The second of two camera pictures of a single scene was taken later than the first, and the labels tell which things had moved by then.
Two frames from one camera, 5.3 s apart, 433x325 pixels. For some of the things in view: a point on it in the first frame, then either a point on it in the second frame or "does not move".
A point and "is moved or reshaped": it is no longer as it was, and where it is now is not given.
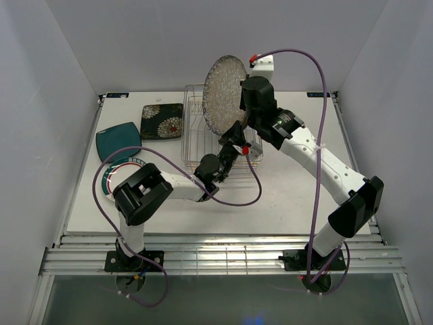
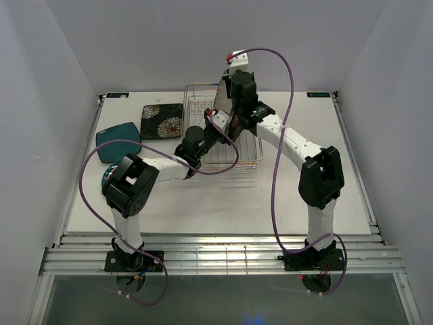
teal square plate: (120, 138) does not move
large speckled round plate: (221, 93) is moved or reshaped
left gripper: (234, 138) → (224, 139)
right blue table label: (317, 95) does not move
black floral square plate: (162, 121) does not move
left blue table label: (125, 95) does not move
